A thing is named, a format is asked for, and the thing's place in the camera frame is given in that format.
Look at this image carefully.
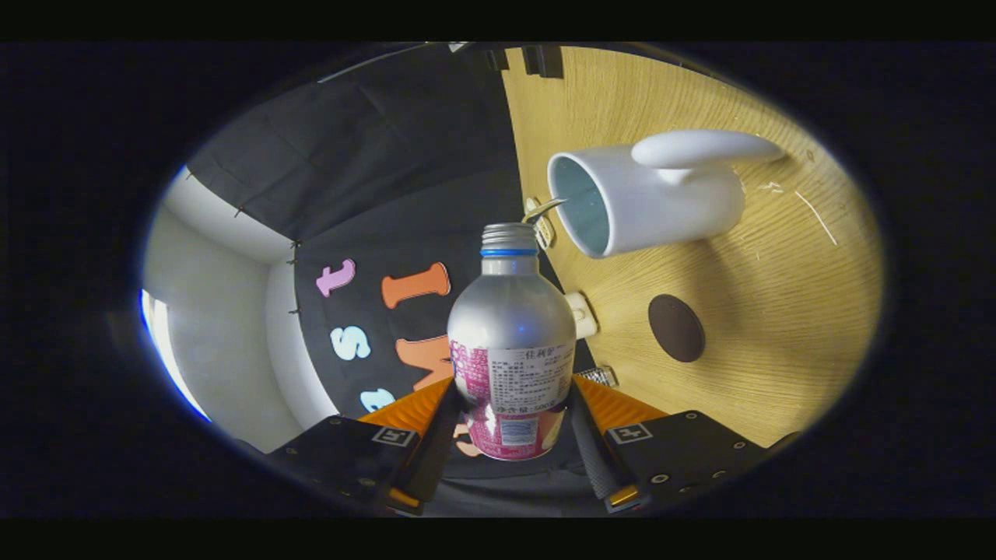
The silver bottle with red label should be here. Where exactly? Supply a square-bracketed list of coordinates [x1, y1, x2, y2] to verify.
[447, 222, 577, 462]

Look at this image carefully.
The black backdrop cloth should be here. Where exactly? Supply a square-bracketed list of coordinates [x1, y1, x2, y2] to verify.
[187, 43, 623, 518]

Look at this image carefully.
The small white tray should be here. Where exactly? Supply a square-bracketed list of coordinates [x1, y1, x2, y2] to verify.
[523, 198, 566, 250]

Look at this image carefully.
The wooden table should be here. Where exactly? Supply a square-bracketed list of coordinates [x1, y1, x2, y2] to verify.
[498, 45, 886, 448]

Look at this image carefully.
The white toaster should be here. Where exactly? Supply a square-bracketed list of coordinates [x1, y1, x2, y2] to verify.
[564, 292, 598, 341]

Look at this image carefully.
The ceiling light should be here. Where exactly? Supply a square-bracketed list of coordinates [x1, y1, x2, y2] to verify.
[140, 292, 211, 421]

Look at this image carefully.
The dark brown round coaster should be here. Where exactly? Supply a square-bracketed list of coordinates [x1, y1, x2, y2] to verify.
[648, 293, 707, 363]

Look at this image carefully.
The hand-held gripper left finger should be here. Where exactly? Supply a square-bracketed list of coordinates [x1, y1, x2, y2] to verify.
[268, 377, 460, 516]

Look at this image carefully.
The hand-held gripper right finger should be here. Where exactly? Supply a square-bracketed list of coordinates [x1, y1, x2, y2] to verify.
[570, 375, 771, 514]

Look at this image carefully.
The white cup with handle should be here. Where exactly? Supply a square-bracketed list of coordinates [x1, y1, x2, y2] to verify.
[547, 129, 787, 259]

